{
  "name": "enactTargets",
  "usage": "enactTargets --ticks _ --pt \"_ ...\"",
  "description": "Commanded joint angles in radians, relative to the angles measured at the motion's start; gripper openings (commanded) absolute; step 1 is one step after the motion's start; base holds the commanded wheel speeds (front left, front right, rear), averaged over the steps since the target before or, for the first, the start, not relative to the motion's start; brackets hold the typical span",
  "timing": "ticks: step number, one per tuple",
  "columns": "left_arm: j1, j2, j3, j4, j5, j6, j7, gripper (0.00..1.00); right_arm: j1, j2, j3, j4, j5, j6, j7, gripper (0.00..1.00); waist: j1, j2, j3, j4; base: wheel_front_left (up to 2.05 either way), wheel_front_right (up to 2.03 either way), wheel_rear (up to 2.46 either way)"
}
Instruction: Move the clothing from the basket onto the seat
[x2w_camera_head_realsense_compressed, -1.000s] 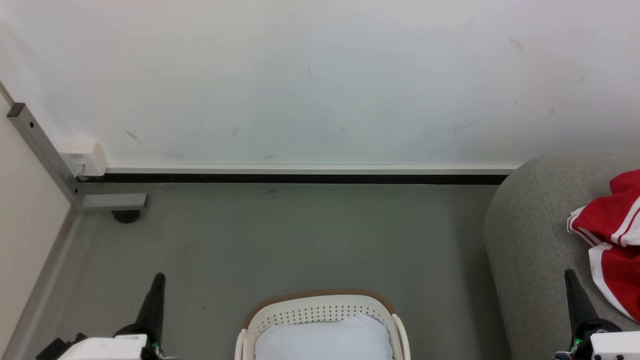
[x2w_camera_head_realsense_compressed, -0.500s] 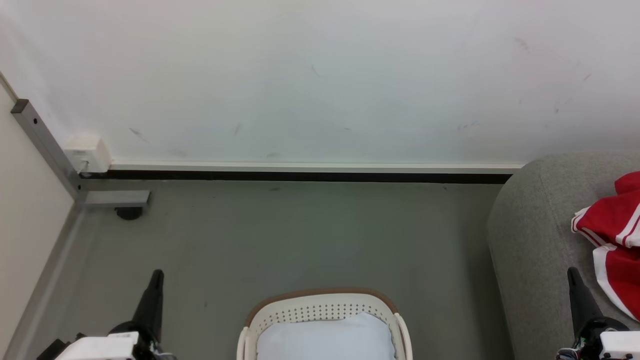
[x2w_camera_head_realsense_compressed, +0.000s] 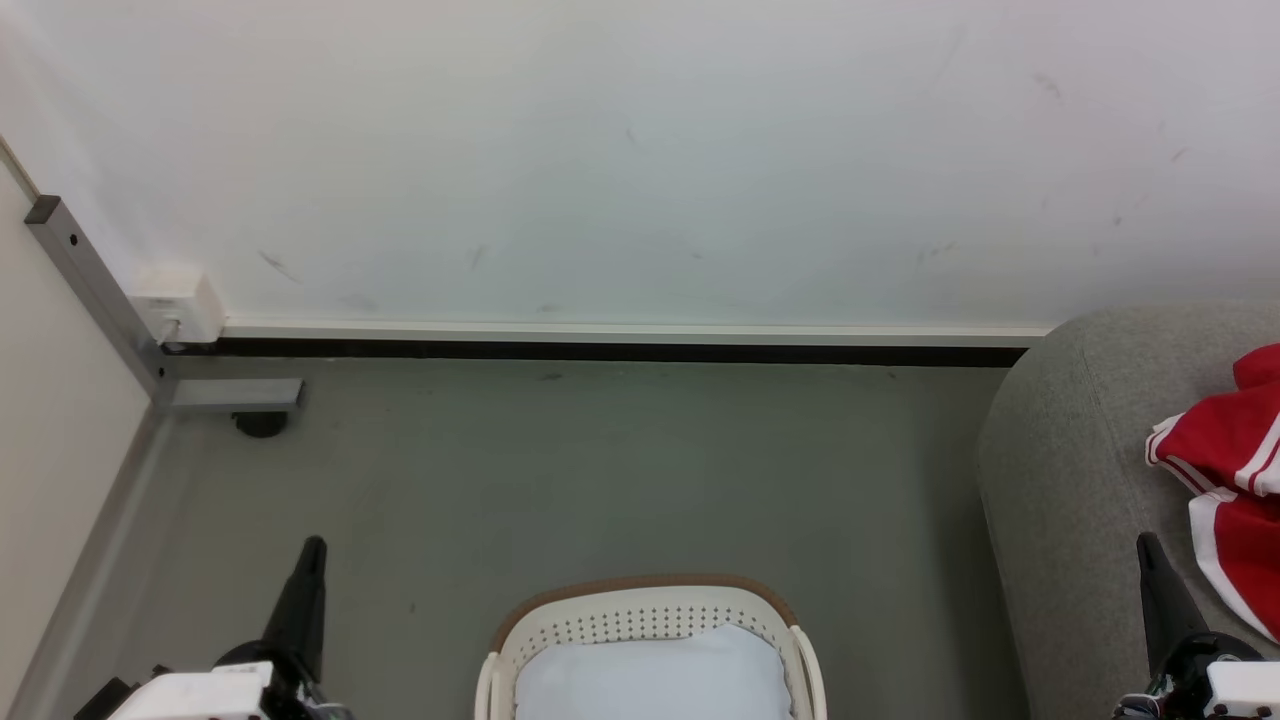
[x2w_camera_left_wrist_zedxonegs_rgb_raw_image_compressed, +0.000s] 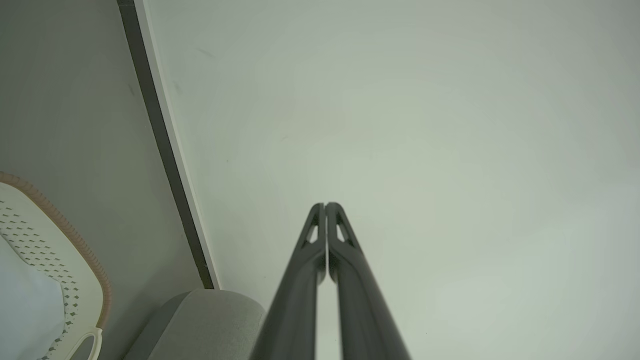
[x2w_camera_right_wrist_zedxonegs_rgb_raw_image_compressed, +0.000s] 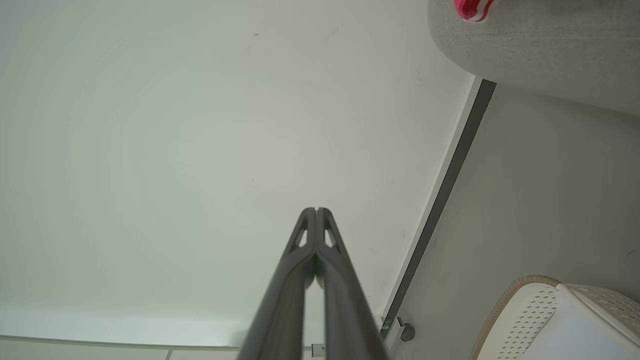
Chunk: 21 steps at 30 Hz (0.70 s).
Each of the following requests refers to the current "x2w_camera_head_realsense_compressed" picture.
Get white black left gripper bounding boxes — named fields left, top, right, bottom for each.
left=75, top=536, right=351, bottom=720

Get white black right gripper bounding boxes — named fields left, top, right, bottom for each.
left=1115, top=532, right=1280, bottom=720

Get red and white garment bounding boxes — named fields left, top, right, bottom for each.
left=1145, top=343, right=1280, bottom=644

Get white basket with brown rim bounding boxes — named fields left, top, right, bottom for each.
left=475, top=573, right=829, bottom=720

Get grey fabric sofa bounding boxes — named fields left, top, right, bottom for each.
left=977, top=303, right=1280, bottom=720

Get pale blue cloth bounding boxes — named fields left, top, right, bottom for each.
left=515, top=625, right=794, bottom=720

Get white and black baseboard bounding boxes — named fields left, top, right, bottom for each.
left=165, top=318, right=1056, bottom=368

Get white wall socket box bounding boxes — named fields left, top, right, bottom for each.
left=130, top=268, right=226, bottom=346

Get grey metal frame leg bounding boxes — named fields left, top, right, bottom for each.
left=25, top=195, right=304, bottom=416

